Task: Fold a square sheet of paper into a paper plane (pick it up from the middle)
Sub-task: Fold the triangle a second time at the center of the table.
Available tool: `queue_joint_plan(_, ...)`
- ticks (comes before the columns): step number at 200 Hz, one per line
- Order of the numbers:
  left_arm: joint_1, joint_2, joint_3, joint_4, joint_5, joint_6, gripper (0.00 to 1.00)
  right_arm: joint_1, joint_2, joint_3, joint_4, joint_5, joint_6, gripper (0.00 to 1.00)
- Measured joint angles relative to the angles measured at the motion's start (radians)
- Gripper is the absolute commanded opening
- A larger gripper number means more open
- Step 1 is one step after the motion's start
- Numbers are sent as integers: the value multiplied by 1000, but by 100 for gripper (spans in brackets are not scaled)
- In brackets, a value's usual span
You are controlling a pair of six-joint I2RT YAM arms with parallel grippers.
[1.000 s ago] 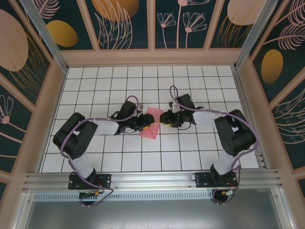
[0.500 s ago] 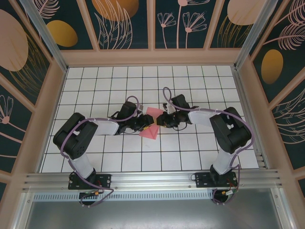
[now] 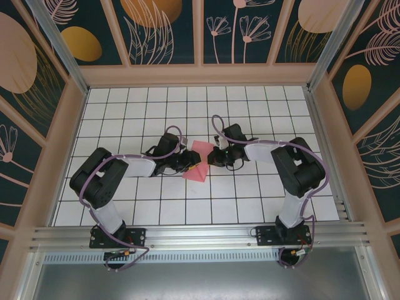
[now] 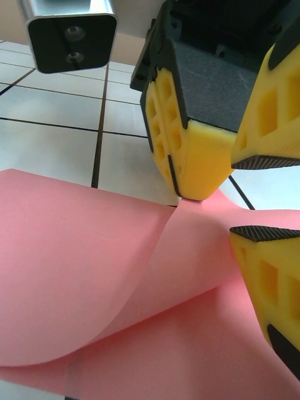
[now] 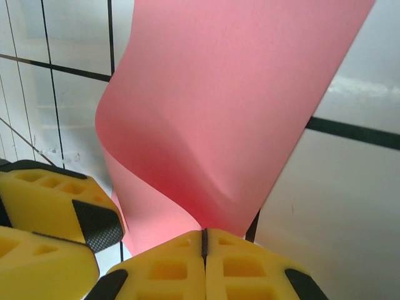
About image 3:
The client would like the pink cloth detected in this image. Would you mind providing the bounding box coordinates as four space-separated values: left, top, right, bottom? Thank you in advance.
181 140 213 183

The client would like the grey metal panel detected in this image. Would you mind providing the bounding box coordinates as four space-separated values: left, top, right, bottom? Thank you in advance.
24 246 385 300

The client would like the aluminium mounting rail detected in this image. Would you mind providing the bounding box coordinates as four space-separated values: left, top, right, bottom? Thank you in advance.
29 221 371 251

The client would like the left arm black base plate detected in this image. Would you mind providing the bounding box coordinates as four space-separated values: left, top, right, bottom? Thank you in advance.
89 227 147 249

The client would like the slotted grey cable duct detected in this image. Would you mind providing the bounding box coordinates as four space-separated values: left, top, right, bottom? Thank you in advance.
43 252 282 263

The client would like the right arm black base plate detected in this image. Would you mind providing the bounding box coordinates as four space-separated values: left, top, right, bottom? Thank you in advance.
255 225 312 248

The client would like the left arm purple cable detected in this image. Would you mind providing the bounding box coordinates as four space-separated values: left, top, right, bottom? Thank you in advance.
79 126 188 272

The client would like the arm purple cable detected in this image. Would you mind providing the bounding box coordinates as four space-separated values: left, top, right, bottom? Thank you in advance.
211 114 332 270
79 126 188 272

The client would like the aluminium side rail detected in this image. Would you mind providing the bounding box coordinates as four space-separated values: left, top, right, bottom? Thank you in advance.
304 87 356 223

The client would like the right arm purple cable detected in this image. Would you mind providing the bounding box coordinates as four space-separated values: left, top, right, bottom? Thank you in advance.
211 114 332 270

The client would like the aluminium frame post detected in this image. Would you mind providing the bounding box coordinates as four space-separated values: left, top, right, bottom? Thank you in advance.
26 0 90 94
307 0 373 91

